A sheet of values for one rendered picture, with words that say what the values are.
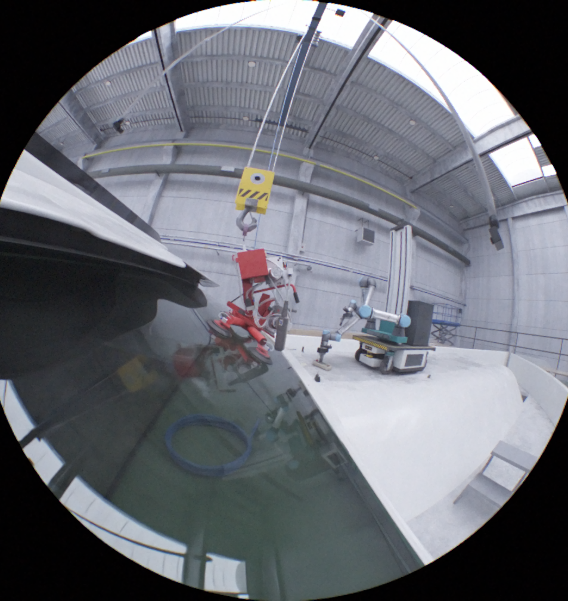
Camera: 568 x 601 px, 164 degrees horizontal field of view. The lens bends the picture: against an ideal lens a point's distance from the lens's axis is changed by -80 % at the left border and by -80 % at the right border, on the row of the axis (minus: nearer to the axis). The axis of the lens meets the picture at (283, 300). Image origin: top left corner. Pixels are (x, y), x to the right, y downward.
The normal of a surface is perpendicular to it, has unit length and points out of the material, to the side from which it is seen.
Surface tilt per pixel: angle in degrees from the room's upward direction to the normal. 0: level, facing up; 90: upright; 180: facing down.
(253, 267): 90
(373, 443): 42
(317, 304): 90
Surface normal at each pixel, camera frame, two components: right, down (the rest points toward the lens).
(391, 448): 0.25, -0.66
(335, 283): 0.19, 0.02
